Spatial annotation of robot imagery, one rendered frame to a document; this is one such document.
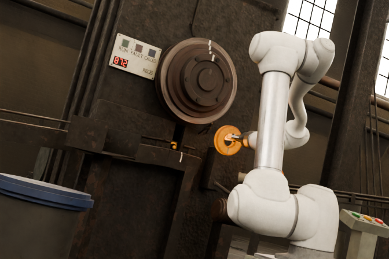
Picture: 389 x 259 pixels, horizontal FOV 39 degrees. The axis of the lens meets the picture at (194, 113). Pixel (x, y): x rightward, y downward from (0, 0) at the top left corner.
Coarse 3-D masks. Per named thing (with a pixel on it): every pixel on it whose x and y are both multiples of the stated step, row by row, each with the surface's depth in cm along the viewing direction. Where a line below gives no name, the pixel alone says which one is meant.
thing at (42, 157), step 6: (42, 150) 397; (48, 150) 382; (42, 156) 392; (48, 156) 377; (36, 162) 402; (42, 162) 386; (36, 168) 397; (42, 168) 381; (36, 174) 392; (42, 174) 377; (42, 180) 380
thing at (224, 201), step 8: (216, 200) 291; (224, 200) 289; (216, 208) 288; (224, 208) 285; (216, 216) 286; (224, 216) 285; (216, 224) 290; (224, 224) 286; (232, 224) 291; (216, 232) 287; (224, 232) 286; (232, 232) 288; (208, 240) 292; (216, 240) 285; (224, 240) 286; (208, 248) 290; (216, 248) 284; (224, 248) 286; (208, 256) 288; (216, 256) 284; (224, 256) 286
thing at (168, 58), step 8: (184, 40) 294; (192, 40) 297; (200, 40) 299; (208, 40) 301; (176, 48) 292; (216, 48) 303; (168, 56) 290; (160, 64) 294; (168, 64) 290; (232, 64) 308; (160, 72) 288; (232, 72) 308; (160, 80) 288; (160, 88) 288; (160, 96) 294; (168, 96) 289; (232, 96) 308; (168, 104) 289; (176, 112) 291; (224, 112) 305; (184, 120) 294; (192, 120) 296; (200, 120) 298; (208, 120) 300
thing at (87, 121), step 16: (80, 128) 236; (96, 128) 232; (64, 144) 238; (80, 144) 234; (96, 144) 230; (112, 144) 258; (128, 144) 255; (96, 160) 244; (96, 176) 242; (96, 192) 241; (96, 208) 243; (80, 224) 239; (80, 240) 237; (80, 256) 238
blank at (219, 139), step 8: (224, 128) 281; (232, 128) 283; (216, 136) 280; (224, 136) 281; (216, 144) 280; (224, 144) 281; (232, 144) 285; (240, 144) 286; (224, 152) 281; (232, 152) 284
